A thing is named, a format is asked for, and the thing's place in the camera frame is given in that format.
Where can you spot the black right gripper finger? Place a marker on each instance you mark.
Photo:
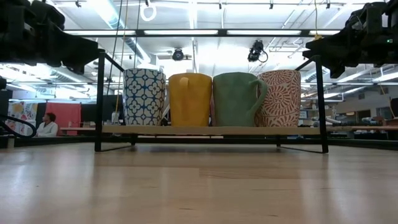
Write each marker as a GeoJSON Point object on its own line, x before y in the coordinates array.
{"type": "Point", "coordinates": [326, 51]}
{"type": "Point", "coordinates": [337, 69]}

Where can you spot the red patterned cream mug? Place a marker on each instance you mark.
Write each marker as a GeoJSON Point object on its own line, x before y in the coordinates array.
{"type": "Point", "coordinates": [281, 99]}

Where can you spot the blue patterned mug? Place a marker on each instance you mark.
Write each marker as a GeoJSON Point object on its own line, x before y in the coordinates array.
{"type": "Point", "coordinates": [144, 96]}

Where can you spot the green mug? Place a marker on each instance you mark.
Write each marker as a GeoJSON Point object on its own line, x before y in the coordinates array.
{"type": "Point", "coordinates": [233, 102]}

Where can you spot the mustard yellow mug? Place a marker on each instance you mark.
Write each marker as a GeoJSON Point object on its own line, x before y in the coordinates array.
{"type": "Point", "coordinates": [189, 102]}

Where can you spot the pink mug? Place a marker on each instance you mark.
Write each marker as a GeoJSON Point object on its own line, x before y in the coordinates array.
{"type": "Point", "coordinates": [212, 116]}

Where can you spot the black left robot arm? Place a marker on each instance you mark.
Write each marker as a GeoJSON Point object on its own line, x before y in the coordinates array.
{"type": "Point", "coordinates": [6, 31]}

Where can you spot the red partition panel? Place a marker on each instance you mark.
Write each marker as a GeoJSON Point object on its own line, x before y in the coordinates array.
{"type": "Point", "coordinates": [68, 115]}

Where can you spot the wooden background table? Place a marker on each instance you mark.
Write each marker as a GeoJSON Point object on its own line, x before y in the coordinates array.
{"type": "Point", "coordinates": [357, 127]}

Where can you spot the person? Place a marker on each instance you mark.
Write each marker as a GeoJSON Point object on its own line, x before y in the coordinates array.
{"type": "Point", "coordinates": [47, 129]}

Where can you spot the floral printed banner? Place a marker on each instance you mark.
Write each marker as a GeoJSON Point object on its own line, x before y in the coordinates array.
{"type": "Point", "coordinates": [21, 115]}

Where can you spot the silver ventilation duct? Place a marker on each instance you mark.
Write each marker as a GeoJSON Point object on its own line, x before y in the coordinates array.
{"type": "Point", "coordinates": [109, 15]}

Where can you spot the round black ceiling camera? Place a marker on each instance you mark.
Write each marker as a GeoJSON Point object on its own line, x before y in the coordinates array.
{"type": "Point", "coordinates": [178, 54]}

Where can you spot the black overhead frame beam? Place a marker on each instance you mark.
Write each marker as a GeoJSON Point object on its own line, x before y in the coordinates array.
{"type": "Point", "coordinates": [222, 32]}

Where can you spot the black aluminium table frame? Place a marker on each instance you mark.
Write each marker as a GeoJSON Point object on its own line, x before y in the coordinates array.
{"type": "Point", "coordinates": [236, 140]}

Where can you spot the black frame wooden shelf rack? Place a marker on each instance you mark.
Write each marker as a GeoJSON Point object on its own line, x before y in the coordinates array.
{"type": "Point", "coordinates": [217, 130]}

